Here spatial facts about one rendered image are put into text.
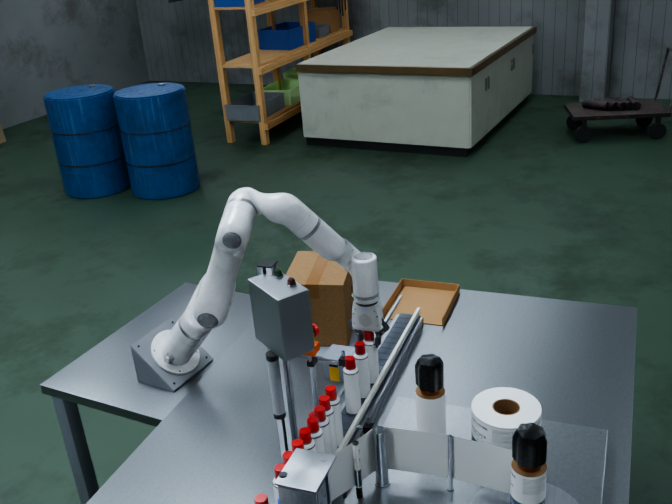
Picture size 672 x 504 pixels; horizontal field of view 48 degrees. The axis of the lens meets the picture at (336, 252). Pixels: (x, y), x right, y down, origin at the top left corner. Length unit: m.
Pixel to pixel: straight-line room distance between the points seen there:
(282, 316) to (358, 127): 6.27
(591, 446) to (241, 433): 1.10
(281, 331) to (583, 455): 0.97
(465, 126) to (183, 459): 5.73
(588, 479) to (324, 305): 1.13
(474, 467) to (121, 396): 1.35
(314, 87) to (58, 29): 4.89
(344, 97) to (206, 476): 6.15
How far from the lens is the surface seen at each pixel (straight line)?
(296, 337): 2.04
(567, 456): 2.38
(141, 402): 2.84
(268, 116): 8.83
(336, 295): 2.82
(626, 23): 10.03
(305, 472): 1.91
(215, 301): 2.54
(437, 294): 3.31
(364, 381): 2.54
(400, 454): 2.21
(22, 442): 4.34
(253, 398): 2.74
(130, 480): 2.51
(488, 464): 2.14
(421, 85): 7.77
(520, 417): 2.27
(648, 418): 4.09
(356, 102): 8.11
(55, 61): 11.95
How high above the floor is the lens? 2.38
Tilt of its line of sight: 24 degrees down
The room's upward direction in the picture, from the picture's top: 5 degrees counter-clockwise
